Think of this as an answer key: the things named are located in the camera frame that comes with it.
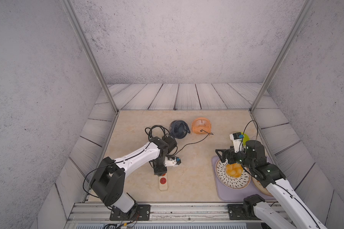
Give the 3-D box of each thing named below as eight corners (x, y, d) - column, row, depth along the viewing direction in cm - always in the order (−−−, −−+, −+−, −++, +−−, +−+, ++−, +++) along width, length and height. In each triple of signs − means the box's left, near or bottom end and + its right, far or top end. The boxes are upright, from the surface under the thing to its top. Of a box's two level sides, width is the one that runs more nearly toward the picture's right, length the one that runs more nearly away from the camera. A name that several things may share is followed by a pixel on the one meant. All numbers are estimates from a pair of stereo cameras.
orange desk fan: (191, 137, 105) (192, 126, 95) (190, 129, 110) (192, 117, 100) (209, 137, 105) (212, 126, 95) (207, 129, 110) (210, 117, 100)
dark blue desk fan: (169, 142, 103) (168, 131, 94) (170, 130, 110) (169, 119, 100) (188, 142, 103) (189, 131, 93) (188, 130, 110) (188, 119, 100)
